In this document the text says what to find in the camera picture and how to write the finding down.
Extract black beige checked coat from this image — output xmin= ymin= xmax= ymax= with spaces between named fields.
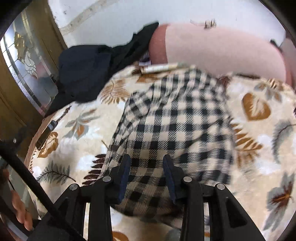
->
xmin=101 ymin=67 xmax=234 ymax=229

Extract person's bare hand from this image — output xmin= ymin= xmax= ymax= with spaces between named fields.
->
xmin=0 ymin=168 xmax=34 ymax=232

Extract black handheld gripper pole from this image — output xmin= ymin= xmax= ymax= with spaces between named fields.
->
xmin=1 ymin=141 xmax=85 ymax=240

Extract cream leaf-print fleece blanket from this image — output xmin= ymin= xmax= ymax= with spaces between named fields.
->
xmin=25 ymin=64 xmax=295 ymax=240

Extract black garment pile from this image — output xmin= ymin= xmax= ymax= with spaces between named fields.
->
xmin=45 ymin=22 xmax=159 ymax=116

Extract wooden door with stained glass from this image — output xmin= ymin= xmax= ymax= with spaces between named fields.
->
xmin=1 ymin=1 xmax=67 ymax=160

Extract pink headboard cushion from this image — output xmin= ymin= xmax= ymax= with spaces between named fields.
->
xmin=280 ymin=38 xmax=295 ymax=91
xmin=149 ymin=23 xmax=292 ymax=85

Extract small metal wall fixture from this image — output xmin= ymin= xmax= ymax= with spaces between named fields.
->
xmin=204 ymin=19 xmax=217 ymax=29

